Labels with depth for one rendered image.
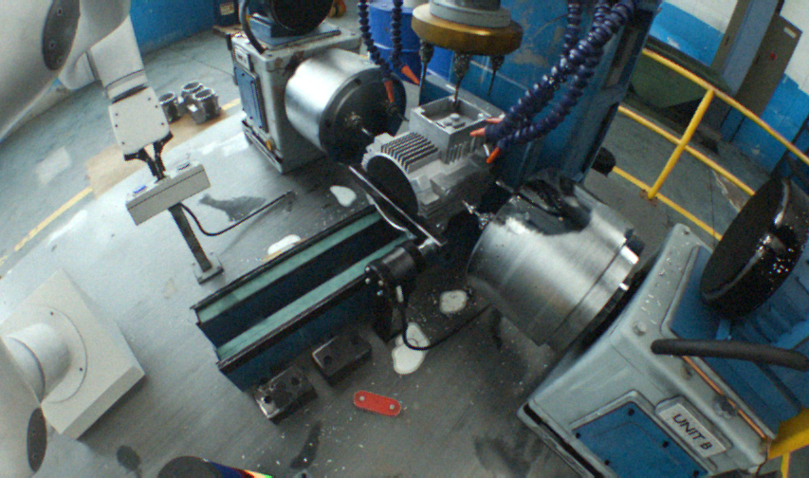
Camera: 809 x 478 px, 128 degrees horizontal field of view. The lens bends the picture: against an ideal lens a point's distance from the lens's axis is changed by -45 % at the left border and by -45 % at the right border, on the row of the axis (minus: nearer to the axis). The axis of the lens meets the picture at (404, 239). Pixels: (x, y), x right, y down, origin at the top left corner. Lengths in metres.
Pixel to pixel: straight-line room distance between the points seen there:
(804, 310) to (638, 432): 0.26
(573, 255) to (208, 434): 0.68
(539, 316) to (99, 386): 0.80
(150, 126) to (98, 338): 0.42
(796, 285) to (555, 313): 0.31
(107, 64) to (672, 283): 0.93
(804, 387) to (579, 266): 0.33
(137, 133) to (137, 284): 0.42
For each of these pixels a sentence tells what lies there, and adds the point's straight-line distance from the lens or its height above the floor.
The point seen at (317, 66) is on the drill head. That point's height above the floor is 1.15.
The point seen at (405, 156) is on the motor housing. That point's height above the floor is 1.11.
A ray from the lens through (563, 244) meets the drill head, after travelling 0.49.
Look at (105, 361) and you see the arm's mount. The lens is 0.80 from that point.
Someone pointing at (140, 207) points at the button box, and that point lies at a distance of 0.73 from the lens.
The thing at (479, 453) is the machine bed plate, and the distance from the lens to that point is 0.69.
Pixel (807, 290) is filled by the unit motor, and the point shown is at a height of 1.32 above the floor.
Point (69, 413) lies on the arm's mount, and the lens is 0.86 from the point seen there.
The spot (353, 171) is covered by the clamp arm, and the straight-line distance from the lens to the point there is 0.70.
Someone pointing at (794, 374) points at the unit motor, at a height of 1.26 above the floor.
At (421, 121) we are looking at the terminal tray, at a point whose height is 1.13.
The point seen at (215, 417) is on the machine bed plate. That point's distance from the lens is 0.74.
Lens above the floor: 1.46
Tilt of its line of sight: 49 degrees down
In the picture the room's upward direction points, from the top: 7 degrees clockwise
